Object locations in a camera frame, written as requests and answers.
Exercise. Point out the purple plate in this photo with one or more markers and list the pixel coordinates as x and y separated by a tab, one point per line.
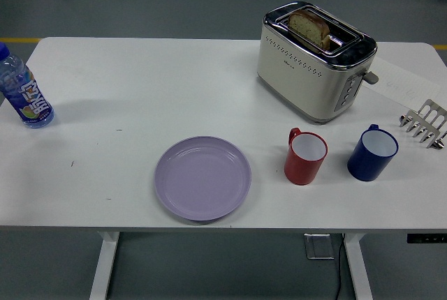
202	179

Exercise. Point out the metal floor plate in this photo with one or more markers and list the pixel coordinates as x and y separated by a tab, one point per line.
318	247

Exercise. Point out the red mug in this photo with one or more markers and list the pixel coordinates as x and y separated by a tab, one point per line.
300	171

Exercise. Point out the cream and chrome toaster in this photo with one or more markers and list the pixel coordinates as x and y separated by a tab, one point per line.
307	83

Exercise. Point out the bread slice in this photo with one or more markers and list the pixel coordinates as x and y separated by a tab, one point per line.
309	28

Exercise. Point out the blue mug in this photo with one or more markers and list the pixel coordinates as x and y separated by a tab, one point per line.
365	165

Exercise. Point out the white table leg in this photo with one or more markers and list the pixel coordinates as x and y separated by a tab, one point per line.
358	268
104	265

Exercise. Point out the white paper sheet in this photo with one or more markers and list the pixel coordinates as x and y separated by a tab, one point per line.
401	80

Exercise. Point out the blue drink bottle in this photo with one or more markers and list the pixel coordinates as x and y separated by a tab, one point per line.
24	87

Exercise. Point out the silver metal spoon rack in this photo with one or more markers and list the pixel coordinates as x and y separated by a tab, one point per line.
431	113

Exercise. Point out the black table control panel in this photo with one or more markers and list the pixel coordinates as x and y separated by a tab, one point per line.
426	238

